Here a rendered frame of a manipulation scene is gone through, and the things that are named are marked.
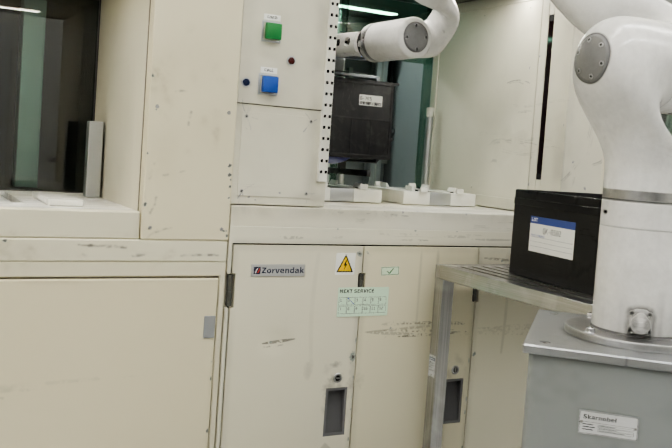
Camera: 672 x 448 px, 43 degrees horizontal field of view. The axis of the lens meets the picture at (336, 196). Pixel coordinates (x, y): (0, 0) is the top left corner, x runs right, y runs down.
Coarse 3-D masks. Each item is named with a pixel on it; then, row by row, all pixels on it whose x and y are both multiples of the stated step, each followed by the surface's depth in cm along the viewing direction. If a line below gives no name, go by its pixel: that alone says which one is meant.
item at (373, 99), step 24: (336, 72) 200; (336, 96) 191; (360, 96) 193; (384, 96) 196; (336, 120) 191; (360, 120) 194; (384, 120) 196; (336, 144) 191; (360, 144) 194; (384, 144) 197; (336, 168) 209
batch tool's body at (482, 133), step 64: (256, 0) 161; (320, 0) 167; (384, 0) 230; (512, 0) 210; (256, 64) 162; (320, 64) 168; (448, 64) 233; (512, 64) 209; (256, 128) 163; (320, 128) 169; (448, 128) 232; (512, 128) 208; (576, 128) 193; (256, 192) 164; (320, 192) 171; (512, 192) 207; (256, 256) 165; (320, 256) 171; (384, 256) 178; (448, 256) 186; (256, 320) 166; (320, 320) 172; (384, 320) 179; (512, 320) 195; (256, 384) 167; (320, 384) 173; (384, 384) 180; (448, 384) 190; (512, 384) 197
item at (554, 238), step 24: (528, 192) 170; (552, 192) 178; (576, 192) 180; (528, 216) 169; (552, 216) 162; (576, 216) 156; (528, 240) 169; (552, 240) 162; (576, 240) 156; (528, 264) 169; (552, 264) 162; (576, 264) 155; (576, 288) 155
